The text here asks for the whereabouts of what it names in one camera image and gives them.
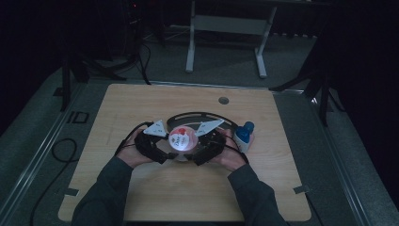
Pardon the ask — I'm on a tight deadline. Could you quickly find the black metal corner rack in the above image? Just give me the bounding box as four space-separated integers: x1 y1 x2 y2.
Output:
166 111 239 139

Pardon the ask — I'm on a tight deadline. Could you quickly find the white bottle with blue cap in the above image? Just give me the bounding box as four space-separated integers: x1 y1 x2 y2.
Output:
234 126 252 154

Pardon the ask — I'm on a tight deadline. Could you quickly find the black hanging cable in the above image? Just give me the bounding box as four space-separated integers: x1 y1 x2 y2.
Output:
137 42 152 86

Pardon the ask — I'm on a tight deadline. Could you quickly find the right hand-held gripper cable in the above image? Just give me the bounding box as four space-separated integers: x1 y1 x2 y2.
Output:
223 127 250 165

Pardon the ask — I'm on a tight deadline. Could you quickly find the pink bottle with blue cap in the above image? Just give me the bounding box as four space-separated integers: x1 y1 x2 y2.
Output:
244 121 256 147

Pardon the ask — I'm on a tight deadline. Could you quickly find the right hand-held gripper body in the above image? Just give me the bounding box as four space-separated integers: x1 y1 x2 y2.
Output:
193 119 228 167

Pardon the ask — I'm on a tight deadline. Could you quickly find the black floor cable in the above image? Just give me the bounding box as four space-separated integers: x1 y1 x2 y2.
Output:
29 137 79 226

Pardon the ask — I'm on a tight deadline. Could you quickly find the black stand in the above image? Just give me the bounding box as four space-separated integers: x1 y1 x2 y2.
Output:
59 53 127 113
269 62 346 127

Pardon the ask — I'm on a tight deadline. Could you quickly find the white jar with pink label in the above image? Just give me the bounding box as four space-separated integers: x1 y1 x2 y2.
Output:
168 125 199 162

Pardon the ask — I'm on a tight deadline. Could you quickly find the white table frame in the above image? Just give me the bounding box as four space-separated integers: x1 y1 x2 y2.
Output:
184 0 279 79

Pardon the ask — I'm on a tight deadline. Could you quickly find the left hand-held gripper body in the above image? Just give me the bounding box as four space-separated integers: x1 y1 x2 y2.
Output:
135 119 168 165

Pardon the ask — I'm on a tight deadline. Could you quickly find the person's right hand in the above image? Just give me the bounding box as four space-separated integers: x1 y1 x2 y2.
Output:
209 128 248 172

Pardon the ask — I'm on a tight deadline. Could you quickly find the person's left hand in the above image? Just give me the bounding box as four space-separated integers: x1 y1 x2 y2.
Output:
116 127 158 170

